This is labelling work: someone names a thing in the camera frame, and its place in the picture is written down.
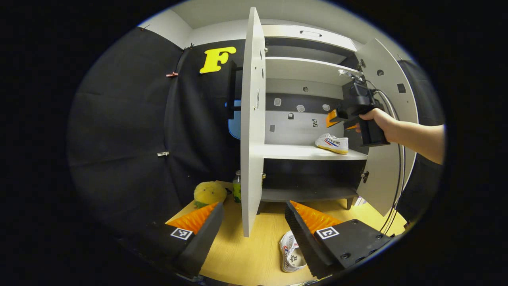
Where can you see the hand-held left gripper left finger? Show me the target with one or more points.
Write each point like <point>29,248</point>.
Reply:
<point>200,242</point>

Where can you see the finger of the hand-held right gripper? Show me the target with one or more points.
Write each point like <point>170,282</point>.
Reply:
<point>332,118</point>
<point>351,126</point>

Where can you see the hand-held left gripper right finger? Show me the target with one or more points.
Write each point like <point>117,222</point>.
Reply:
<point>307,242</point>

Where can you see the white canvas shoe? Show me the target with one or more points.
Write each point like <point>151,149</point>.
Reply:
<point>331,143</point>
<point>291,258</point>

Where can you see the white shoe cabinet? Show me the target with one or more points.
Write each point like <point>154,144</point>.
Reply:
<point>301,151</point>

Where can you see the white cabinet door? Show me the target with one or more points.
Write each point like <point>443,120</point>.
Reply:
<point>391,174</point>
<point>252,159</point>

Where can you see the white cabinet drawer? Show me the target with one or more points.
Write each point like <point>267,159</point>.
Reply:
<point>285,33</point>

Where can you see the yellow plush toy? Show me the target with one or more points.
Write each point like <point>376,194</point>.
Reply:
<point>209,192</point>

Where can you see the green drink bottle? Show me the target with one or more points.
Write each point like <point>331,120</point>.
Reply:
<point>237,190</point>

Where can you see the black backdrop cloth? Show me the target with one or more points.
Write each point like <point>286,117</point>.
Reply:
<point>119,119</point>

